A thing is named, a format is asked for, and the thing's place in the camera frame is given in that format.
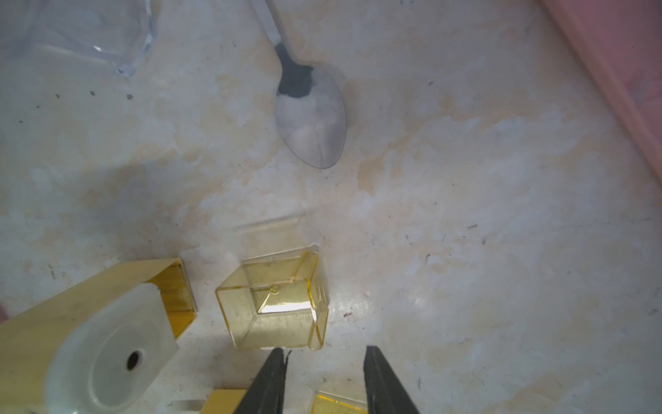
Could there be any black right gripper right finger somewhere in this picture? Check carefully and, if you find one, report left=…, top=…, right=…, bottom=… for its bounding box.
left=363, top=345, right=419, bottom=414

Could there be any yellow sharpener top row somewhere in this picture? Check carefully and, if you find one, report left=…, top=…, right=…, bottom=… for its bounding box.
left=1, top=258, right=198, bottom=413

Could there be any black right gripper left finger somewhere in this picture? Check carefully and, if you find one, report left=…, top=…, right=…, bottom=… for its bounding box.
left=234, top=348, right=288, bottom=414

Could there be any yellow transparent tray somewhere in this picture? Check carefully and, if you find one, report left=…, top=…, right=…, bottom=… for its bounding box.
left=310, top=392, right=368, bottom=414

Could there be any clear plastic cup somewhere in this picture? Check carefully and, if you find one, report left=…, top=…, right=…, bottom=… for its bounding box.
left=1, top=1, right=156, bottom=78

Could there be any metal spoon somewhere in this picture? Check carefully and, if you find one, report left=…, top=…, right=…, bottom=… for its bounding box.
left=251, top=0, right=348, bottom=170

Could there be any yellow sharpener row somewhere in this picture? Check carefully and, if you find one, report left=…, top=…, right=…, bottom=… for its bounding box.
left=1, top=258, right=198, bottom=413
left=169, top=389, right=247, bottom=414

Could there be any pink serving tray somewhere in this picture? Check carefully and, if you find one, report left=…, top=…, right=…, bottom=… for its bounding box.
left=542, top=0, right=661, bottom=175

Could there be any olive yellow tray top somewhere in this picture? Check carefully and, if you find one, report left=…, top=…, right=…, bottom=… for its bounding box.
left=215, top=247, right=329, bottom=350

